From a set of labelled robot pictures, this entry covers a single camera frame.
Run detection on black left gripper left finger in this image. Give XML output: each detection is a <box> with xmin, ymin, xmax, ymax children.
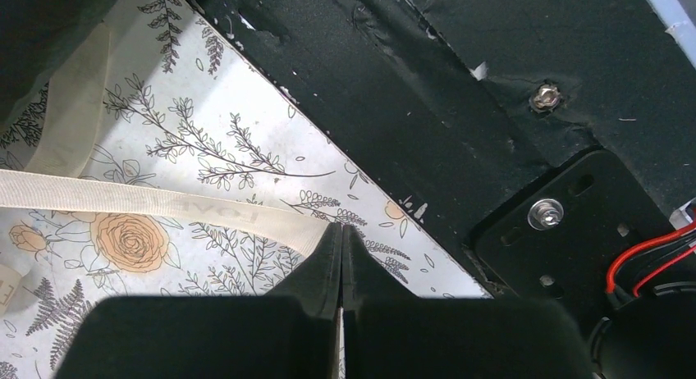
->
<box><xmin>57</xmin><ymin>224</ymin><xmax>343</xmax><ymax>378</ymax></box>

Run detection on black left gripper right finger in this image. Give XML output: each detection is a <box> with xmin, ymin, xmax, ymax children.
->
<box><xmin>341</xmin><ymin>226</ymin><xmax>592</xmax><ymax>378</ymax></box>

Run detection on cream satin ribbon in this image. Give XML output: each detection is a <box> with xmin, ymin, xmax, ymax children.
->
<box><xmin>1</xmin><ymin>23</ymin><xmax>328</xmax><ymax>257</ymax></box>

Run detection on black wrapping paper sheet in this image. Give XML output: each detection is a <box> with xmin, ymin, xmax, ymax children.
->
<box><xmin>1</xmin><ymin>0</ymin><xmax>117</xmax><ymax>130</ymax></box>

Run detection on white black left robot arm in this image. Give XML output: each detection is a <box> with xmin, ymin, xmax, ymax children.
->
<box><xmin>57</xmin><ymin>224</ymin><xmax>695</xmax><ymax>378</ymax></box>

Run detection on floral patterned table cloth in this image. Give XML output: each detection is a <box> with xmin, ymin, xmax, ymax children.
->
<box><xmin>1</xmin><ymin>0</ymin><xmax>483</xmax><ymax>378</ymax></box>

